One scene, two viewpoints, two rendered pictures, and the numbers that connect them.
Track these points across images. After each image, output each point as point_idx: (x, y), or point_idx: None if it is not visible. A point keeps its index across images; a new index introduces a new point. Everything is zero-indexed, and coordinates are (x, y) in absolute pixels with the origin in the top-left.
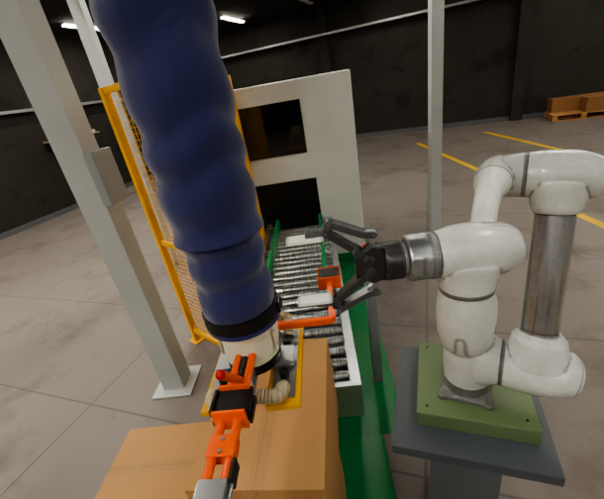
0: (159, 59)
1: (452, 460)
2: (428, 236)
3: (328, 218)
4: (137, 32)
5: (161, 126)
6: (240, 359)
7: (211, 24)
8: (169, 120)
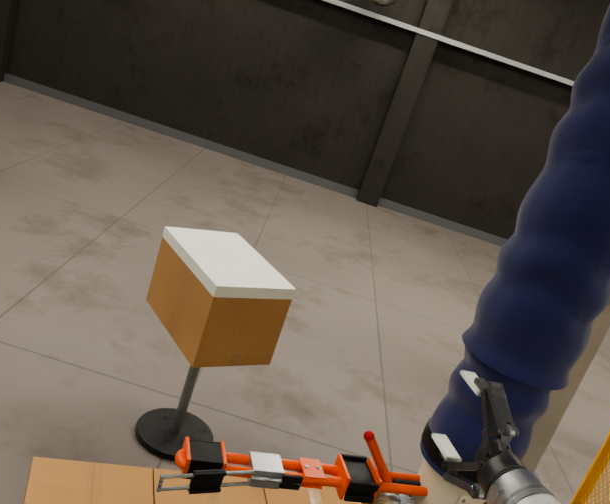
0: (554, 180)
1: None
2: (535, 486)
3: (499, 384)
4: (558, 152)
5: (520, 226)
6: (413, 479)
7: None
8: (527, 226)
